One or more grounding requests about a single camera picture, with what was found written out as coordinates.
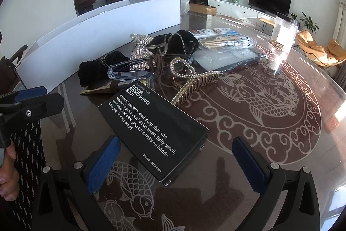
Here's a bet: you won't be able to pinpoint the black velvet scrunchie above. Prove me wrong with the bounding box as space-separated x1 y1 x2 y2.
78 51 131 87

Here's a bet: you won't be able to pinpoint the orange lounge chair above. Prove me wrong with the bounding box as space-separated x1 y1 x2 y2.
324 39 346 67
297 29 327 61

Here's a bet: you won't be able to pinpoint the cardboard box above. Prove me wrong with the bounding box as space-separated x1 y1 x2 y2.
189 3 217 16

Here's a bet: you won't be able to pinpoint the black printed box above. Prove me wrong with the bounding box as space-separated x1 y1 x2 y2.
98 82 209 187

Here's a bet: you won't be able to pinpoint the rhinestone bow hair clip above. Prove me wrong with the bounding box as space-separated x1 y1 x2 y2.
130 34 170 72

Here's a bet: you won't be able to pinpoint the dark chair back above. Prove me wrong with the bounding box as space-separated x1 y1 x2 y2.
0 44 28 97

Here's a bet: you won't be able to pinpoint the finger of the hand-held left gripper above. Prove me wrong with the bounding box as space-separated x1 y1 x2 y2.
0 92 65 123
0 86 47 107

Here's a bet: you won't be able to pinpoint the blue white long box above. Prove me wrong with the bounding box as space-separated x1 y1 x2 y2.
189 28 239 39

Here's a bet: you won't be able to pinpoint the black scrunchie with chain trim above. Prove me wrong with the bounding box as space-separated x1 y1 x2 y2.
151 30 200 56

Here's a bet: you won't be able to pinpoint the grey curtain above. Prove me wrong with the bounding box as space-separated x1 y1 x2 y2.
331 58 346 87

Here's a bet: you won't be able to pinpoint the pearl gold striped hair clip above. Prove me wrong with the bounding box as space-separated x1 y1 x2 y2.
170 57 225 107

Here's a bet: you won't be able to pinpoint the black white-patterned clothing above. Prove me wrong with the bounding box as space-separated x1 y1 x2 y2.
10 116 48 194

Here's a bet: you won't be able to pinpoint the wrapped wooden chopsticks pack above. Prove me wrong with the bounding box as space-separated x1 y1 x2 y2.
199 35 256 50

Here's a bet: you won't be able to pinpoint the white curtain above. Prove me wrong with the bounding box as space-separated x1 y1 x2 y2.
334 0 346 42

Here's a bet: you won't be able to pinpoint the clear plastic bag, dark sheet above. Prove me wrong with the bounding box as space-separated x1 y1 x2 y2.
191 47 269 75

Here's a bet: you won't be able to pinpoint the clear plastic jar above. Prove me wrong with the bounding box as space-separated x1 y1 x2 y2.
271 12 300 52

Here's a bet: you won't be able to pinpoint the person's left hand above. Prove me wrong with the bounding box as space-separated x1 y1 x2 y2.
0 139 21 200

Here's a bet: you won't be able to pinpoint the white partition board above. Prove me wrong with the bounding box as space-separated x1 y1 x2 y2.
15 0 181 93

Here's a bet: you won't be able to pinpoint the glass desktop with fish pattern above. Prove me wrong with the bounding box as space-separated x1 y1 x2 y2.
16 10 346 231

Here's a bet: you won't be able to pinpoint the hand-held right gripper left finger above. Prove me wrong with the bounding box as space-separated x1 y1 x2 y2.
32 136 122 231

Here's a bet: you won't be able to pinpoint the white television cabinet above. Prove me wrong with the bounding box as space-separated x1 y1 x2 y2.
208 0 287 29

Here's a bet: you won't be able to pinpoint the large leafy potted plant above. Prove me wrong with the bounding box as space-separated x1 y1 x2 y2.
300 12 320 34

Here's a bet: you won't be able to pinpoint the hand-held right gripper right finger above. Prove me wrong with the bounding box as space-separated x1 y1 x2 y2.
232 136 322 231

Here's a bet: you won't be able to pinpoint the brown elastic cord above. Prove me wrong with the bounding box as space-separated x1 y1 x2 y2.
150 54 166 77

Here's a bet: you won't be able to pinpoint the clear rimless eyeglasses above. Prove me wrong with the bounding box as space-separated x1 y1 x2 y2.
107 56 195 91

